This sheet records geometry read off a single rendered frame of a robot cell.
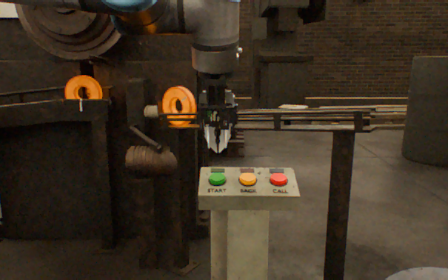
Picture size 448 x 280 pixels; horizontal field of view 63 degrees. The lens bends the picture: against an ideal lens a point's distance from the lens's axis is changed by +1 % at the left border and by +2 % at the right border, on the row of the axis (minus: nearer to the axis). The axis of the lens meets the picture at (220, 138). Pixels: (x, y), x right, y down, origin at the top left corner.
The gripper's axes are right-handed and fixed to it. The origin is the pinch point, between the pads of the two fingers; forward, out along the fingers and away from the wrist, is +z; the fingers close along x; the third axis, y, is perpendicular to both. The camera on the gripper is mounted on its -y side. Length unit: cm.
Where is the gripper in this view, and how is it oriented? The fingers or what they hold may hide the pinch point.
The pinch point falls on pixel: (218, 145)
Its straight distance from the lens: 83.9
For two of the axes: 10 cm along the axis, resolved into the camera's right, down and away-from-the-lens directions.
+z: 0.2, 8.4, 5.4
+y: 0.0, 5.4, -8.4
